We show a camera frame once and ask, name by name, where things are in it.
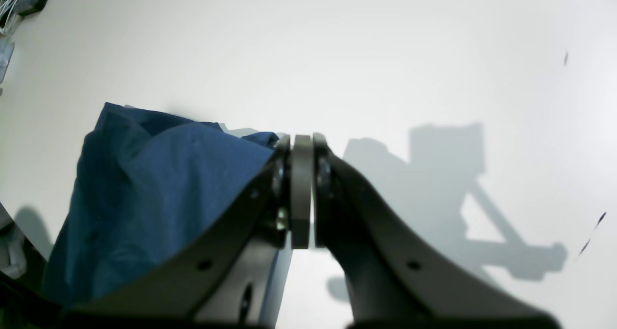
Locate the blue T-shirt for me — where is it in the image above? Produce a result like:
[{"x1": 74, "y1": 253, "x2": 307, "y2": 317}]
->
[{"x1": 43, "y1": 103, "x2": 292, "y2": 329}]

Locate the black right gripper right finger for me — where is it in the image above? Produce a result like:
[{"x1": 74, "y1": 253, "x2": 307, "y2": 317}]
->
[{"x1": 312, "y1": 133, "x2": 560, "y2": 329}]

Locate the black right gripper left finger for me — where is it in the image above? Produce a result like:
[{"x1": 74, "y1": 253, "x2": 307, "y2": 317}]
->
[{"x1": 59, "y1": 135, "x2": 314, "y2": 329}]

